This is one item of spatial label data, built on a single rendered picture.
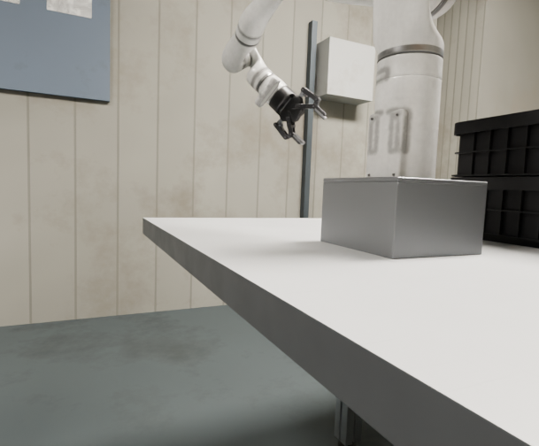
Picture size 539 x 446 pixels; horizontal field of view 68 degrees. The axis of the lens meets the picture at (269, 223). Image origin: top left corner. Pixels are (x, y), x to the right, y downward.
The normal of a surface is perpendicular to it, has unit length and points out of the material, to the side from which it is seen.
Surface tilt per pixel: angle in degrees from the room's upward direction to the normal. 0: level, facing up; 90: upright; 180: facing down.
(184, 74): 90
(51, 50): 90
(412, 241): 90
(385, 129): 90
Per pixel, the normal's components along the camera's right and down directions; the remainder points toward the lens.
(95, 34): 0.43, 0.10
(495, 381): 0.04, -1.00
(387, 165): -0.84, 0.02
